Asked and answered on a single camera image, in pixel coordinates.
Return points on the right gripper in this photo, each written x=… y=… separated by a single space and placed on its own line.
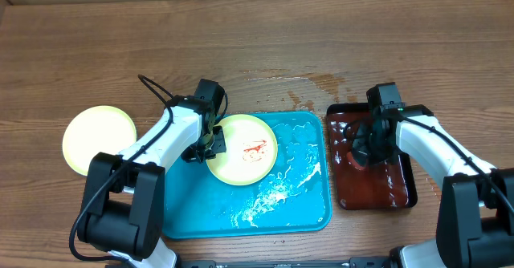
x=365 y=147

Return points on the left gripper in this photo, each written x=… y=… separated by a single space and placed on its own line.
x=219 y=147

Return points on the red and black sponge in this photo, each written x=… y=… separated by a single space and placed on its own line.
x=357 y=160

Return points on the yellow plate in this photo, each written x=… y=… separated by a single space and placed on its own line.
x=251 y=151
x=98 y=129

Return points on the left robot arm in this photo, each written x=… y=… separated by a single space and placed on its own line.
x=122 y=210

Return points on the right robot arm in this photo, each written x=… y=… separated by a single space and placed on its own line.
x=475 y=221

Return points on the dark red tray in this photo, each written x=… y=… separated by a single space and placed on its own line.
x=388 y=185

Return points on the blue plastic tray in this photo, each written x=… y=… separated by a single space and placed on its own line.
x=293 y=197

